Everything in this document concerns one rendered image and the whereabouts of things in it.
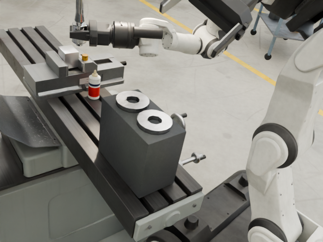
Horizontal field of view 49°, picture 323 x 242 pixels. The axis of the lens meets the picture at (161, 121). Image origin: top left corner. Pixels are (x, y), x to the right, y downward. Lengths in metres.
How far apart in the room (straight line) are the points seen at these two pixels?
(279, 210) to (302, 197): 1.39
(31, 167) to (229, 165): 1.65
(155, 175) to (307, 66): 0.47
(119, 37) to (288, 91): 0.54
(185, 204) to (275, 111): 0.37
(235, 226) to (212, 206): 0.12
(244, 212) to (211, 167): 1.06
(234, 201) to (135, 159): 0.70
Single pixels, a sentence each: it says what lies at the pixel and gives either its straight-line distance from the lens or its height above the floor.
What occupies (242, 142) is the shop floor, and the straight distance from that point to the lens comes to 2.86.
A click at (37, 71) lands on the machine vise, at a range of 1.32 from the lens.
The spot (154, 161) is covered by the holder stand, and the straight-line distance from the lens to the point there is 0.88.
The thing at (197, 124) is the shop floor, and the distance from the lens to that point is 2.90.
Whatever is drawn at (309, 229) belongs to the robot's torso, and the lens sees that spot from 1.39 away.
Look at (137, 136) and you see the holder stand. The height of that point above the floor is 1.10.
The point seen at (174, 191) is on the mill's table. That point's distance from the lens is 0.99.
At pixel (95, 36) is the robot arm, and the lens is 1.16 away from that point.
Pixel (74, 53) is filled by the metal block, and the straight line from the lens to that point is 1.30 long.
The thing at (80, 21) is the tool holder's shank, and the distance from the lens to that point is 1.18.
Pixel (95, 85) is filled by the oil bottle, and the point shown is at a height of 0.99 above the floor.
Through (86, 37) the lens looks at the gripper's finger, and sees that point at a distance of 1.18.
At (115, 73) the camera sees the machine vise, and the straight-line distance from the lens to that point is 1.38.
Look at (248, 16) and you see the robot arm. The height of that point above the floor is 1.47.
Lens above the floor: 1.63
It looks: 35 degrees down
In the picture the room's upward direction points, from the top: 11 degrees clockwise
